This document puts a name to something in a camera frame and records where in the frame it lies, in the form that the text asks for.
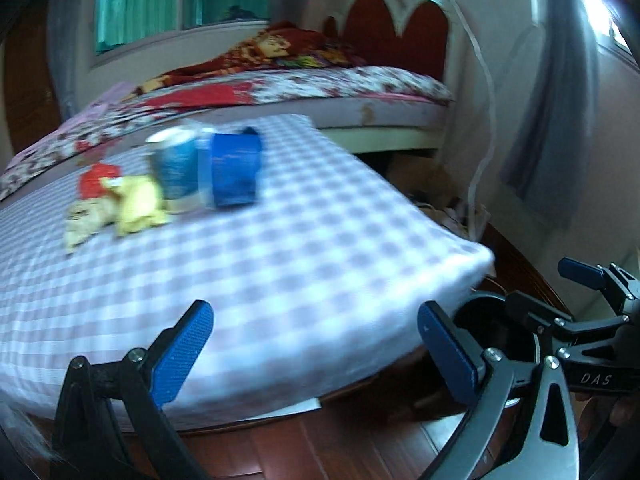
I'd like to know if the red and white headboard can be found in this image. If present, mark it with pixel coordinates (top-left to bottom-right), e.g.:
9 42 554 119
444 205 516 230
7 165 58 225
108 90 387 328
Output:
322 0 451 81

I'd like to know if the small bright window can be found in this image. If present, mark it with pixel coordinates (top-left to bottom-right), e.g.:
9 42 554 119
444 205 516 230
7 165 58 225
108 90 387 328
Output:
579 0 637 61

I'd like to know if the cardboard box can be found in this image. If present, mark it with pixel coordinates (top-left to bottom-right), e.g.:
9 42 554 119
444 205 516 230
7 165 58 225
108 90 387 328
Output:
395 160 468 221

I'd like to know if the grey curtain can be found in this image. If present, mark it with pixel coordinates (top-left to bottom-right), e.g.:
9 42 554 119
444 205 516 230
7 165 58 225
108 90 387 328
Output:
500 0 601 227

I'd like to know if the black trash bin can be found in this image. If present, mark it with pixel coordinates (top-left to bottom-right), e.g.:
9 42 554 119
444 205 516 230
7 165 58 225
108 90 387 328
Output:
450 291 546 411

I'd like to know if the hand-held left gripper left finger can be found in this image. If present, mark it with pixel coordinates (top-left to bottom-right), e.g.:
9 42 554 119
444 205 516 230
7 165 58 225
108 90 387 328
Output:
50 300 216 480

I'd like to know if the blue plastic packet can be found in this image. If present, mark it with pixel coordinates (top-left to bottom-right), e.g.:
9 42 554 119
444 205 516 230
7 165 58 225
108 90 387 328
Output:
197 127 264 209

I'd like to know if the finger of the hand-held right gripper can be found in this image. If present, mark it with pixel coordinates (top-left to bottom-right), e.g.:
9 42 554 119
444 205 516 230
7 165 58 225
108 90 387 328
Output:
504 291 576 337
557 257 640 311

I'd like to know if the red printed blanket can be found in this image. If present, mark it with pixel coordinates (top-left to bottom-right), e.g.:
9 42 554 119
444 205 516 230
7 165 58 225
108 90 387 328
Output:
132 20 368 96

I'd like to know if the window with green curtain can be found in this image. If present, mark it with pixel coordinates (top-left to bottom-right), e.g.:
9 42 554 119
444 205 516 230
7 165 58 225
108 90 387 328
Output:
92 0 273 68

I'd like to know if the checked cloth covered table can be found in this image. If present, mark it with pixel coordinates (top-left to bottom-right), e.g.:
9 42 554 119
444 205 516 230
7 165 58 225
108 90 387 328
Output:
0 114 496 433

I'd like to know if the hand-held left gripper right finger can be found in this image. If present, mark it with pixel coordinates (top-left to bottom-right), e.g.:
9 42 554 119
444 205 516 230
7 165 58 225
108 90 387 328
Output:
416 300 583 480

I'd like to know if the bed with floral sheet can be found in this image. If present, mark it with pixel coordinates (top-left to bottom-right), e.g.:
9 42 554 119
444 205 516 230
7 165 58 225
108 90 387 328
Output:
0 65 457 201

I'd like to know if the pink blanket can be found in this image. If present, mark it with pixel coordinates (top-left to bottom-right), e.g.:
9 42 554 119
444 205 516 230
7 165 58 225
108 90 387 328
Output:
62 82 132 133

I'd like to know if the wooden door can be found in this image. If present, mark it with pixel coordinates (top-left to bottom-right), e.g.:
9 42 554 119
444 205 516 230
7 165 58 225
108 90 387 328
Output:
0 5 62 147

